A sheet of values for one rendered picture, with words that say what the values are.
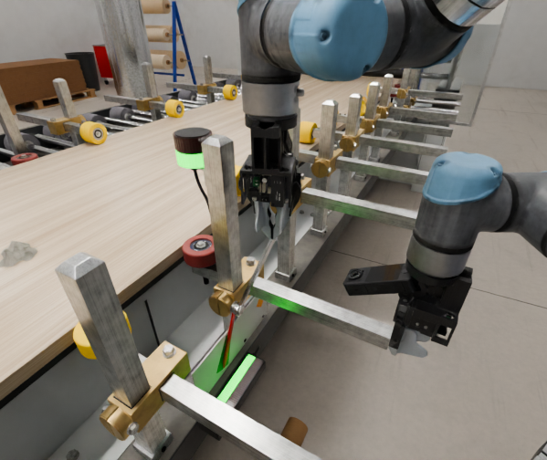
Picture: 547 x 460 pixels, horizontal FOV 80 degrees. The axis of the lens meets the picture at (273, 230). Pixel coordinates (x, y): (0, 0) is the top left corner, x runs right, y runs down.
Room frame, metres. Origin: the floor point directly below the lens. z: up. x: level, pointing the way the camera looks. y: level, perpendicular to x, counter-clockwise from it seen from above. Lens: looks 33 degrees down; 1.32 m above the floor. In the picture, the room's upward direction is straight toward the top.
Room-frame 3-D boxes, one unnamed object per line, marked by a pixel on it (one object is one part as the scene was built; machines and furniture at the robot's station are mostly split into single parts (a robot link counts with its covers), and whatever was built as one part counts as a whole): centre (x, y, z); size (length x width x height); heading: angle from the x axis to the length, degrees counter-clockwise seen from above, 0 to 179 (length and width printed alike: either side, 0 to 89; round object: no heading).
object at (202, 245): (0.57, 0.16, 0.85); 0.08 x 0.08 x 0.11
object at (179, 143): (0.51, 0.13, 1.16); 0.06 x 0.06 x 0.02
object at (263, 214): (0.45, 0.02, 1.04); 0.06 x 0.03 x 0.09; 171
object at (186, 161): (0.51, 0.13, 1.13); 0.06 x 0.06 x 0.02
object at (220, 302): (0.51, 0.08, 0.85); 0.14 x 0.06 x 0.05; 151
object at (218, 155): (0.49, 0.08, 0.93); 0.04 x 0.04 x 0.48; 61
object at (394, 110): (1.56, -0.65, 0.95); 0.37 x 0.03 x 0.03; 61
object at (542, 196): (0.35, -0.33, 1.12); 0.11 x 0.11 x 0.08; 0
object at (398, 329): (0.35, -0.20, 0.90); 0.05 x 0.02 x 0.09; 151
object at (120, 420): (0.29, 0.19, 0.84); 0.14 x 0.06 x 0.05; 151
